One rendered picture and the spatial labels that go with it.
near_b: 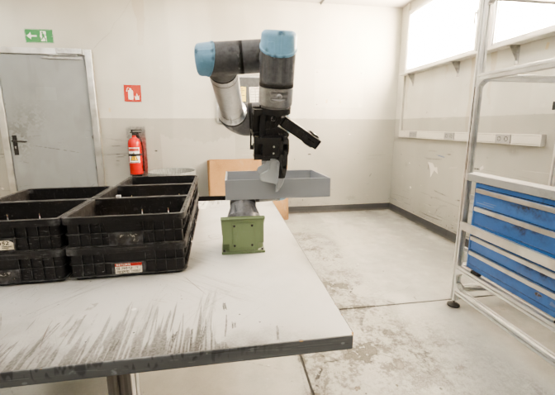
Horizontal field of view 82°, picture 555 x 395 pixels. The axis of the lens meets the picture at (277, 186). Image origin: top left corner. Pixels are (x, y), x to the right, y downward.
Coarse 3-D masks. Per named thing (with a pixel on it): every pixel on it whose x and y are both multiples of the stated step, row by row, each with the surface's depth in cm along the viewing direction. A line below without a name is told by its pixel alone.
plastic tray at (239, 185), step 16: (240, 176) 99; (256, 176) 100; (288, 176) 101; (304, 176) 102; (320, 176) 91; (240, 192) 80; (256, 192) 81; (272, 192) 81; (288, 192) 82; (304, 192) 83; (320, 192) 83
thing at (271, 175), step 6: (270, 162) 76; (276, 162) 76; (270, 168) 76; (276, 168) 76; (264, 174) 77; (270, 174) 77; (276, 174) 77; (264, 180) 77; (270, 180) 78; (276, 180) 78; (282, 180) 78; (276, 186) 80
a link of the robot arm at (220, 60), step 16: (208, 48) 72; (224, 48) 72; (240, 48) 72; (208, 64) 73; (224, 64) 73; (240, 64) 73; (224, 80) 79; (224, 96) 87; (240, 96) 94; (224, 112) 99; (240, 112) 102; (240, 128) 110
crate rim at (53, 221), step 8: (56, 200) 132; (64, 200) 132; (72, 200) 133; (80, 200) 133; (88, 200) 132; (72, 208) 119; (0, 224) 104; (8, 224) 104; (16, 224) 105; (24, 224) 105; (32, 224) 105; (40, 224) 106; (48, 224) 106; (56, 224) 107
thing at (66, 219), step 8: (96, 200) 134; (104, 200) 135; (80, 208) 120; (184, 208) 119; (64, 216) 110; (96, 216) 110; (104, 216) 110; (112, 216) 110; (120, 216) 110; (128, 216) 110; (136, 216) 111; (144, 216) 111; (152, 216) 112; (160, 216) 112; (168, 216) 113; (176, 216) 113; (184, 216) 116; (64, 224) 107; (72, 224) 108; (80, 224) 108
